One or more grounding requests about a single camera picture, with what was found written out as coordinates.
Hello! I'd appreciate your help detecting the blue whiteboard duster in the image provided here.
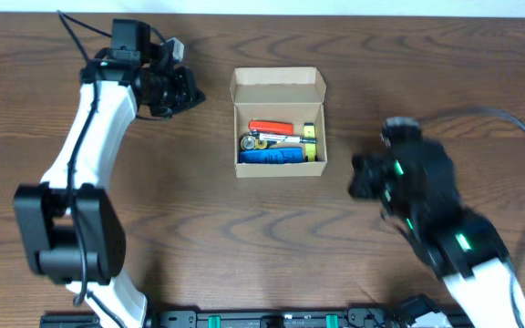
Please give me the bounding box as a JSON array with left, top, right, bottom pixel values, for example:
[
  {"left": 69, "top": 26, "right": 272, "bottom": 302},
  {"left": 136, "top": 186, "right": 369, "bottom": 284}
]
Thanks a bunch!
[{"left": 239, "top": 148, "right": 304, "bottom": 164}]

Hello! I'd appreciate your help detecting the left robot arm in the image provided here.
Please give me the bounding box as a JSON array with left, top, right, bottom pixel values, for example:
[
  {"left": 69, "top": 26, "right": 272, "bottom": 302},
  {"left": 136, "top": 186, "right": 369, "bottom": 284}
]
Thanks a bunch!
[{"left": 13, "top": 19, "right": 205, "bottom": 327}]

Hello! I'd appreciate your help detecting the orange stapler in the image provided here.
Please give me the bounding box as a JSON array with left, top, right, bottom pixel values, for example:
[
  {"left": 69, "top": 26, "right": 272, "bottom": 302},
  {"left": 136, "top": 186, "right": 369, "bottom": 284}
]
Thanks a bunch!
[{"left": 248, "top": 120, "right": 294, "bottom": 135}]

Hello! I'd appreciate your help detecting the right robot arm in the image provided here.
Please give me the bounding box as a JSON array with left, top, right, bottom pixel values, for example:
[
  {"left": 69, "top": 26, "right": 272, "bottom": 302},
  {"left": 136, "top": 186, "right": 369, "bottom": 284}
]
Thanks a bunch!
[{"left": 348, "top": 117, "right": 525, "bottom": 327}]

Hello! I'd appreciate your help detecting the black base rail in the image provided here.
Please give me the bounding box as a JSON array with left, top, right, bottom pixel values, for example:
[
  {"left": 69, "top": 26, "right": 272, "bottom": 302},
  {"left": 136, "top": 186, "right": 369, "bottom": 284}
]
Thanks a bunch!
[{"left": 142, "top": 308, "right": 452, "bottom": 328}]

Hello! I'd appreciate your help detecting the blue whiteboard marker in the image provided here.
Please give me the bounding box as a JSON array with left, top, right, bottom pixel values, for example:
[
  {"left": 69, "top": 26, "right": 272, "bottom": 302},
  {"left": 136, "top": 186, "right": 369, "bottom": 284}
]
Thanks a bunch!
[{"left": 252, "top": 132, "right": 316, "bottom": 144}]

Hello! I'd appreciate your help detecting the yellow highlighter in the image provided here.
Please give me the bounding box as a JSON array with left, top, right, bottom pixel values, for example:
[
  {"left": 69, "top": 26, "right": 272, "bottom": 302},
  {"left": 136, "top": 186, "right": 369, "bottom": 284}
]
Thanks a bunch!
[{"left": 304, "top": 123, "right": 317, "bottom": 162}]

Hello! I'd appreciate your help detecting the brown cardboard box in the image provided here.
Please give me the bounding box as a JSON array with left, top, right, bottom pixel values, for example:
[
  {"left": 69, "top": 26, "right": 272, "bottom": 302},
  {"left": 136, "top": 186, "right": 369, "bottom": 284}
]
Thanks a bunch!
[{"left": 230, "top": 67, "right": 328, "bottom": 178}]

